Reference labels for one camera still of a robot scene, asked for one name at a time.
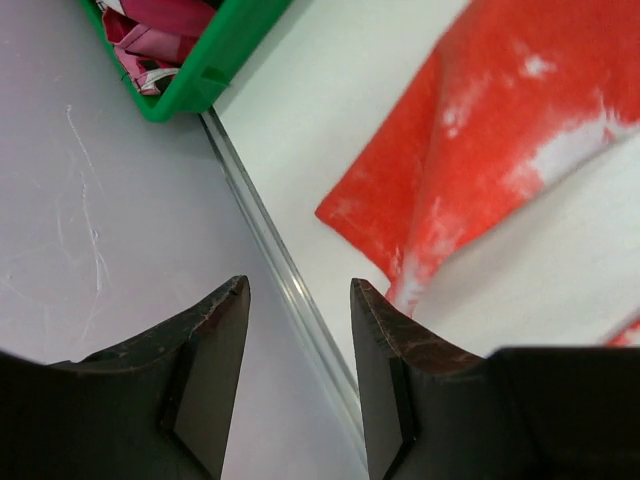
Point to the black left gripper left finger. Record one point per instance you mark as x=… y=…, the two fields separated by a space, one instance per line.
x=156 y=406

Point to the red white tie-dye trousers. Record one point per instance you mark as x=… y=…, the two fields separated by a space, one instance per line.
x=500 y=196

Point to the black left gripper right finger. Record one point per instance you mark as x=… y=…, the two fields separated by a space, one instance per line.
x=432 y=410

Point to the pink camouflage garment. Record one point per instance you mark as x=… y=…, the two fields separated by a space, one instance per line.
x=152 y=39

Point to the green plastic bin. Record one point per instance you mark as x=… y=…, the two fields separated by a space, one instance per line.
x=227 y=43

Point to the aluminium table frame rail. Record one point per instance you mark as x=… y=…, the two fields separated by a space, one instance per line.
x=336 y=379

